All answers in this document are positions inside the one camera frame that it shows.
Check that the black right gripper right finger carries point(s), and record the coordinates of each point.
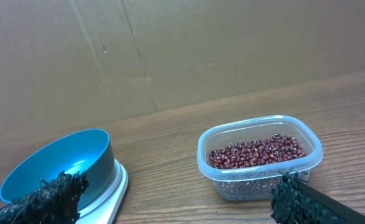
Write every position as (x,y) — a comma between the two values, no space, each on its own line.
(294,201)

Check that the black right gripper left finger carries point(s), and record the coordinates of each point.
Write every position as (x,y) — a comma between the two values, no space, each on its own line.
(54,202)

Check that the white digital kitchen scale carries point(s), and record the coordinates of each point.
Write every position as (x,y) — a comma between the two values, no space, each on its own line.
(104,209)

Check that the teal blue bowl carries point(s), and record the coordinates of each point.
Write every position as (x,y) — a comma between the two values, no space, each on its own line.
(88,151)

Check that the red beans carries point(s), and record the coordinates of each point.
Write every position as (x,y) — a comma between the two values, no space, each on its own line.
(260,152)

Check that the clear plastic container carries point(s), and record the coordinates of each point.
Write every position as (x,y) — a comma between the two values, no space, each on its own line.
(256,183)

